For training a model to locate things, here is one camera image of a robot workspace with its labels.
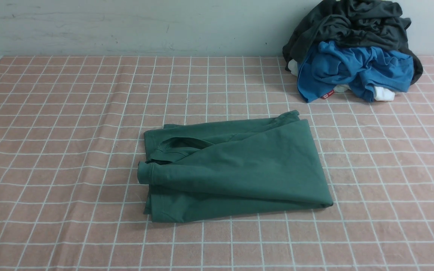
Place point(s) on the blue crumpled garment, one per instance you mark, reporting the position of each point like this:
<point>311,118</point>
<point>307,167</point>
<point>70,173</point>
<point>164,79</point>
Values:
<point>361,68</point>

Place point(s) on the dark grey crumpled garment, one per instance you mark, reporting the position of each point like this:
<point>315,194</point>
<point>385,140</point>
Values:
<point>353,23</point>

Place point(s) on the pink grid tablecloth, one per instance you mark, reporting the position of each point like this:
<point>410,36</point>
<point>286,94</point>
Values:
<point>70,142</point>

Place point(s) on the green long-sleeve top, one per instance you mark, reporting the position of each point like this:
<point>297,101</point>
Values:
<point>231,168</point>

